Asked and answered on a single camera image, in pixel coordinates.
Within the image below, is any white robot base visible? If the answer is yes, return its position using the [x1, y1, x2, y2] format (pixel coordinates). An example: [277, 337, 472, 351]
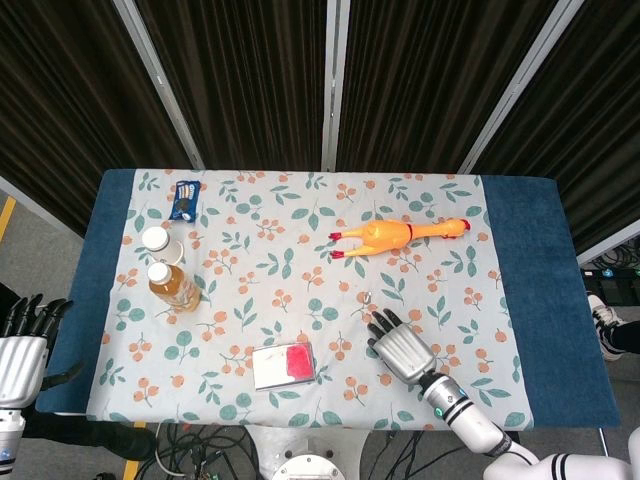
[249, 424, 372, 480]

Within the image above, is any yellow rubber chicken toy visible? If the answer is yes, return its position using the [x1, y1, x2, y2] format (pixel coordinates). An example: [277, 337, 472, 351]
[327, 217, 473, 260]

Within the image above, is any blue cookie packet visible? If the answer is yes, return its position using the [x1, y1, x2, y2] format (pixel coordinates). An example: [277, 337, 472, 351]
[167, 180, 203, 223]

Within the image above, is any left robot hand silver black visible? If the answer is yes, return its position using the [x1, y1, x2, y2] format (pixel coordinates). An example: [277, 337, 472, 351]
[0, 294, 84, 408]

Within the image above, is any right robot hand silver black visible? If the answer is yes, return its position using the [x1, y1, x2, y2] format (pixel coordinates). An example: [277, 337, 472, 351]
[366, 307, 437, 386]

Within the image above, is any floral leaf print tablecloth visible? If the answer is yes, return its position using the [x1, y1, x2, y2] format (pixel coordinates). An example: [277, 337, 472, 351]
[85, 168, 536, 433]

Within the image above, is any white paper cup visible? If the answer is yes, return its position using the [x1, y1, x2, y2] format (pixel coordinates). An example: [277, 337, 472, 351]
[140, 225, 186, 265]

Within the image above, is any black floor cable bundle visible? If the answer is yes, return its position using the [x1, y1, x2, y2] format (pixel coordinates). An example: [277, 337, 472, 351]
[133, 423, 262, 480]
[581, 243, 640, 297]

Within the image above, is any black trouser leg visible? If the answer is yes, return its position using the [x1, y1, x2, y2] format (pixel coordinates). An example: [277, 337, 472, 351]
[606, 319, 640, 354]

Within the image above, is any dark pleated screen panel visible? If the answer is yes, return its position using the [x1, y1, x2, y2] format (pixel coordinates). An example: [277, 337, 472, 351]
[0, 0, 197, 237]
[135, 0, 332, 172]
[473, 0, 640, 257]
[336, 0, 557, 174]

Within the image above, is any red pad in clear case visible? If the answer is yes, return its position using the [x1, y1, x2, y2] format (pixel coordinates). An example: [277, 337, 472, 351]
[250, 341, 317, 392]

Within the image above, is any blue table cover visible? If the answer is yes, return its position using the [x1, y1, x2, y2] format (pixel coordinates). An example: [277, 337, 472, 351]
[34, 168, 618, 432]

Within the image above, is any white and black sneaker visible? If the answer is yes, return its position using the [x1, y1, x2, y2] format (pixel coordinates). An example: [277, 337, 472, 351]
[586, 291, 625, 362]

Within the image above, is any white metal screen post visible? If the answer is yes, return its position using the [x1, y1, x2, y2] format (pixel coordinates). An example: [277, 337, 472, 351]
[321, 0, 350, 172]
[111, 0, 205, 170]
[458, 0, 572, 175]

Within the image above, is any tea bottle with white cap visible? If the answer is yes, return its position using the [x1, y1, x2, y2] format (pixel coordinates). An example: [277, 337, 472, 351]
[147, 262, 203, 314]

